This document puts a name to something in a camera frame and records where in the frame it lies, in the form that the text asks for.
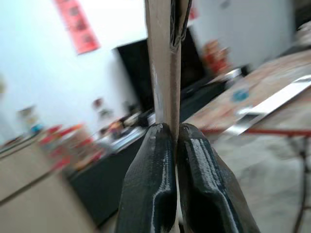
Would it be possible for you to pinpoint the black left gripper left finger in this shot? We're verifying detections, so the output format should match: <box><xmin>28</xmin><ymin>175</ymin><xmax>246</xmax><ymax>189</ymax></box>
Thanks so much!
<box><xmin>114</xmin><ymin>122</ymin><xmax>177</xmax><ymax>233</ymax></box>

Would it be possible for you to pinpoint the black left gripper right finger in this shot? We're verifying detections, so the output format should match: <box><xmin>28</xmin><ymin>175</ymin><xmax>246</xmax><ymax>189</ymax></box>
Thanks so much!
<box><xmin>176</xmin><ymin>122</ymin><xmax>262</xmax><ymax>233</ymax></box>

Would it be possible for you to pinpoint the brown cardboard piece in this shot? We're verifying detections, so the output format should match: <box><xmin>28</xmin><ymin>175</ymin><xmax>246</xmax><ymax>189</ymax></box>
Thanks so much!
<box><xmin>145</xmin><ymin>0</ymin><xmax>194</xmax><ymax>233</ymax></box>

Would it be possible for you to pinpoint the black low TV cabinet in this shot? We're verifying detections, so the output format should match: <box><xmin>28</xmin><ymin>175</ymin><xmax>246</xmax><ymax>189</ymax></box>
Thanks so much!
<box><xmin>63</xmin><ymin>80</ymin><xmax>228</xmax><ymax>229</ymax></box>

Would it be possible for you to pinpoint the small clear water bottle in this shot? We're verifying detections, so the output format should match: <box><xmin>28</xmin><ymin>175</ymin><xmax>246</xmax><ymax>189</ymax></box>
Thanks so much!
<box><xmin>232</xmin><ymin>83</ymin><xmax>251</xmax><ymax>104</ymax></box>

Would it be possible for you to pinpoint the black flat television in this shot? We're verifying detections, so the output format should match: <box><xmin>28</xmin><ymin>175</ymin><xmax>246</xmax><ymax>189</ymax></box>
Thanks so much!
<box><xmin>114</xmin><ymin>26</ymin><xmax>207</xmax><ymax>107</ymax></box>

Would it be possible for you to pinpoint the long white carton box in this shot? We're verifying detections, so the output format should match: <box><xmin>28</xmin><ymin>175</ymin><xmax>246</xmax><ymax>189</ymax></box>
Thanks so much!
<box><xmin>225</xmin><ymin>75</ymin><xmax>311</xmax><ymax>136</ymax></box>

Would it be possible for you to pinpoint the red and gold figurine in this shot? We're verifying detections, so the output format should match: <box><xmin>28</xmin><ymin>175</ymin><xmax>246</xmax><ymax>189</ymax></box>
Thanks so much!
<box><xmin>203</xmin><ymin>40</ymin><xmax>231</xmax><ymax>73</ymax></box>

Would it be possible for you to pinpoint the marble pattern folding table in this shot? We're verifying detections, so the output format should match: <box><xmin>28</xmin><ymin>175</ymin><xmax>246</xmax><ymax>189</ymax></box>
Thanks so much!
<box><xmin>184</xmin><ymin>50</ymin><xmax>311</xmax><ymax>233</ymax></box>

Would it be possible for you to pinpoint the red paper wall banner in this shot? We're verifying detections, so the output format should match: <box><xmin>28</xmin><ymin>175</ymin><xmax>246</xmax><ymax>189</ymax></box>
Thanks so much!
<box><xmin>54</xmin><ymin>0</ymin><xmax>102</xmax><ymax>55</ymax></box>
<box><xmin>189</xmin><ymin>6</ymin><xmax>200</xmax><ymax>22</ymax></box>

